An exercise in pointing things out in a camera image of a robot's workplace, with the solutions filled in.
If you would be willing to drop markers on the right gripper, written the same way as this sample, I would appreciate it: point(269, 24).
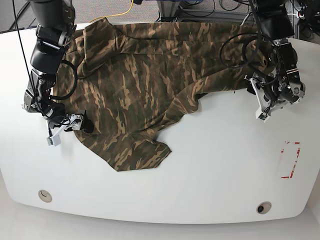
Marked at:
point(70, 122)

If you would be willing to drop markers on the aluminium frame stand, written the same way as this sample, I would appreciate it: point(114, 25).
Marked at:
point(169, 10)

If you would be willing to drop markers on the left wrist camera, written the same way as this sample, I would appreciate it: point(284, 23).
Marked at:
point(260, 115)

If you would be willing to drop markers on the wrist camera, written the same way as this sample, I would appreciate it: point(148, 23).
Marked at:
point(54, 140)
point(260, 115)

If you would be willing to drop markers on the right table cable grommet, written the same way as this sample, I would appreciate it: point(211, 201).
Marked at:
point(264, 208)

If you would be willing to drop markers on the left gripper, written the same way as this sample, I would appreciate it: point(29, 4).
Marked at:
point(268, 92)

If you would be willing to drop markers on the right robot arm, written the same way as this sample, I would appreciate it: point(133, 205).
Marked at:
point(56, 26)

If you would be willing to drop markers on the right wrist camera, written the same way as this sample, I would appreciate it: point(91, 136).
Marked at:
point(54, 140)

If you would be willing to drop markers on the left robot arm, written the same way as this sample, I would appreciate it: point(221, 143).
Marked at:
point(275, 26)

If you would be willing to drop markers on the camouflage t-shirt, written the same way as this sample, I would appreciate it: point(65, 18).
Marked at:
point(135, 80)

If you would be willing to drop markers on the left table cable grommet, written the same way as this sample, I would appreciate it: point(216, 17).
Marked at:
point(45, 196)

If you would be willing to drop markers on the table cable grommet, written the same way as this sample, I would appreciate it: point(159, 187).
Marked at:
point(264, 208)
point(45, 196)

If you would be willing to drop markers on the red tape rectangle marking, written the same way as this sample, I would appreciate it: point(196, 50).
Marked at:
point(288, 159)

